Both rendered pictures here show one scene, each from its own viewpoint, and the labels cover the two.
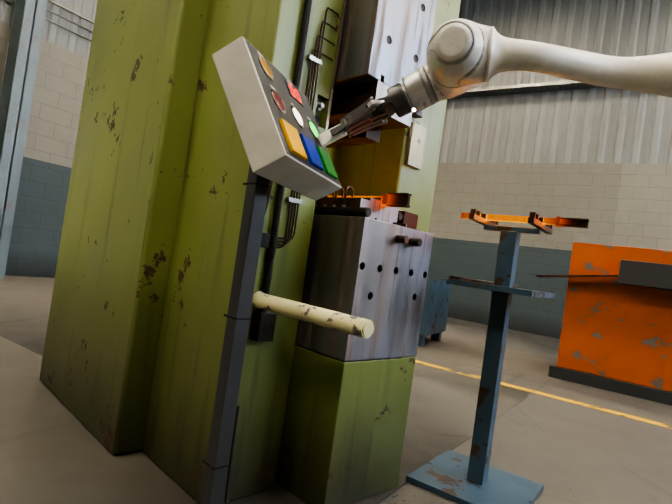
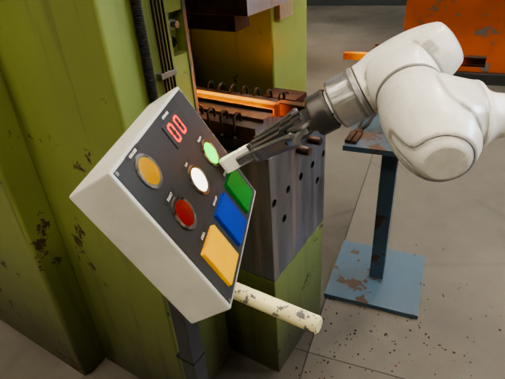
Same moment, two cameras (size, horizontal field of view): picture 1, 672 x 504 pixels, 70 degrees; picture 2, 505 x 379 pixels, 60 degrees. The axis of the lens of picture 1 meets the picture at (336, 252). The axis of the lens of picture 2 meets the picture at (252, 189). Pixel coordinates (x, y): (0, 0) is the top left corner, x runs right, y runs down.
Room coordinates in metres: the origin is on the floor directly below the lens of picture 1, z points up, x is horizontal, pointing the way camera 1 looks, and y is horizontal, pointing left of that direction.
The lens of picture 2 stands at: (0.45, 0.16, 1.47)
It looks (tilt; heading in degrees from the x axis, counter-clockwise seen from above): 32 degrees down; 349
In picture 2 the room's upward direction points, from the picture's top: 4 degrees counter-clockwise
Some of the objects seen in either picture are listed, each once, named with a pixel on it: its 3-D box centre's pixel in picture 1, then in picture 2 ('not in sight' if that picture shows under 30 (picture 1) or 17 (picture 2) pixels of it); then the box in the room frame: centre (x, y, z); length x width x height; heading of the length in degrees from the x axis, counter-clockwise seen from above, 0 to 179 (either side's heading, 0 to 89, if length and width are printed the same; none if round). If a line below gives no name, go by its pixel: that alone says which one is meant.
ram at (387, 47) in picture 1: (366, 50); not in sight; (1.77, -0.01, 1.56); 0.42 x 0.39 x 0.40; 45
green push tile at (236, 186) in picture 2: (325, 163); (237, 189); (1.19, 0.06, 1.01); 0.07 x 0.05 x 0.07; 160
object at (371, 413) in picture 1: (316, 403); (240, 272); (1.79, -0.01, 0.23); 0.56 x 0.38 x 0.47; 45
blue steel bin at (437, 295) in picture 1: (389, 303); not in sight; (5.64, -0.71, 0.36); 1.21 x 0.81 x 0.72; 62
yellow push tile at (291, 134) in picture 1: (291, 140); (219, 256); (1.00, 0.13, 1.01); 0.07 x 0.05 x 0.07; 160
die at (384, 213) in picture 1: (335, 208); (215, 112); (1.74, 0.02, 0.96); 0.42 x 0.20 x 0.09; 45
